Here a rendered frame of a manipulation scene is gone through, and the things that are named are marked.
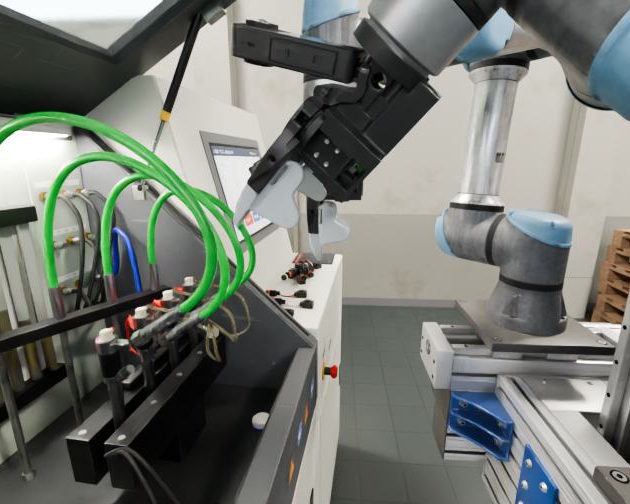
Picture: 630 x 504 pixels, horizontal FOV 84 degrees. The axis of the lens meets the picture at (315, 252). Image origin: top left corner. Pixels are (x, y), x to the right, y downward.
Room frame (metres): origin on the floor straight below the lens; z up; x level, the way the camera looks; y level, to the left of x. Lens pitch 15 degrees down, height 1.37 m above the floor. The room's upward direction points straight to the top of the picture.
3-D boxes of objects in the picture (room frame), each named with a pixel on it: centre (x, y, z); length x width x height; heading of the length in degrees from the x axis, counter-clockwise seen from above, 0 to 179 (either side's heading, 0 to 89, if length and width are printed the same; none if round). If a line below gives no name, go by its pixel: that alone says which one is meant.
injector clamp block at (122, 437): (0.59, 0.29, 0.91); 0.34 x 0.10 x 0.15; 171
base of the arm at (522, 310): (0.70, -0.45, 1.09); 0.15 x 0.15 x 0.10
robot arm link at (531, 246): (0.70, -0.45, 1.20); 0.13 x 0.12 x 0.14; 37
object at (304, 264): (1.17, 0.04, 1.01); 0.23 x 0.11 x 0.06; 171
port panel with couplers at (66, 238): (0.75, 0.53, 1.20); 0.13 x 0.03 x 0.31; 171
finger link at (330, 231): (0.52, -0.02, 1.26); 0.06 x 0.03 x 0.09; 81
